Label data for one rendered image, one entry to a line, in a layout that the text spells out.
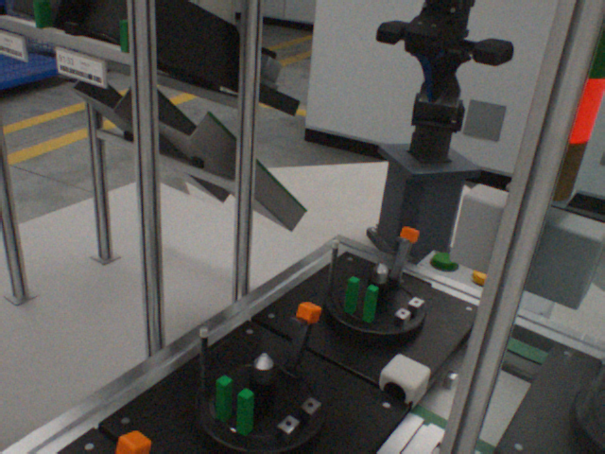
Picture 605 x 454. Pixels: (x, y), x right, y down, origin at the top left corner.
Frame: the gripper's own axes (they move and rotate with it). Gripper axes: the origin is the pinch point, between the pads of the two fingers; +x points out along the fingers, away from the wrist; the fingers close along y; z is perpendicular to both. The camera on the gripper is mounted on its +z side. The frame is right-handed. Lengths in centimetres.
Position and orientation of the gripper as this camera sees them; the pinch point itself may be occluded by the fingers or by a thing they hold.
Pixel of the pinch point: (436, 78)
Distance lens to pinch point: 90.7
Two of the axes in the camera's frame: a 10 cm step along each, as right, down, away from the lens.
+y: 8.1, 3.3, -4.9
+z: -5.9, 3.4, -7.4
